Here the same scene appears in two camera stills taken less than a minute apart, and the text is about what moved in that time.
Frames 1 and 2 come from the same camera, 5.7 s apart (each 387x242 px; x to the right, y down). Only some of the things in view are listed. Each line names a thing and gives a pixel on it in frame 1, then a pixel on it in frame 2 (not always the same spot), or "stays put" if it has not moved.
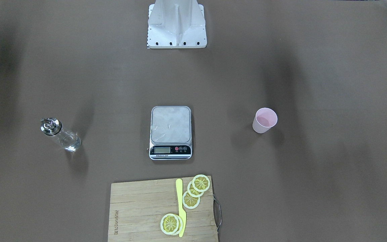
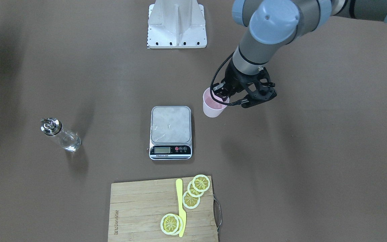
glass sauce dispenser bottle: [70, 142] stays put
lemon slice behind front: [180, 225] stays put
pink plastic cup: [265, 118] -> [212, 108]
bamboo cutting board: [136, 208] stays put
